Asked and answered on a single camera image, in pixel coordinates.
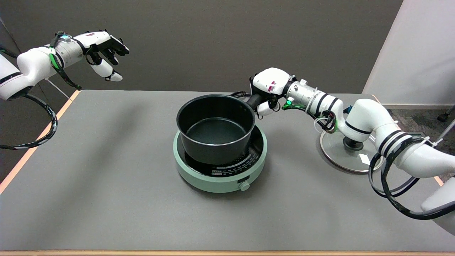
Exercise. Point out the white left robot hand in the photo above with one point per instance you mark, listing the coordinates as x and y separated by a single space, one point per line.
101 46

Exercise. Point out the green induction cooker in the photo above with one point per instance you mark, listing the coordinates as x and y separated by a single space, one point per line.
220 177

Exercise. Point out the glass pot lid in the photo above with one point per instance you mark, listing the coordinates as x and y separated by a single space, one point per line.
337 153

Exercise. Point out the black cooking pot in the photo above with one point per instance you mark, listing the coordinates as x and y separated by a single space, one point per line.
215 131

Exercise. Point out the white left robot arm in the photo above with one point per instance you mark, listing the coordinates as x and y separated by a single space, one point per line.
32 67

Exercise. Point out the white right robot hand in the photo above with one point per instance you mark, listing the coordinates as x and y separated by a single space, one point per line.
270 87

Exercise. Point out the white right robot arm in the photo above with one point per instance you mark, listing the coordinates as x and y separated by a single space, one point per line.
366 121

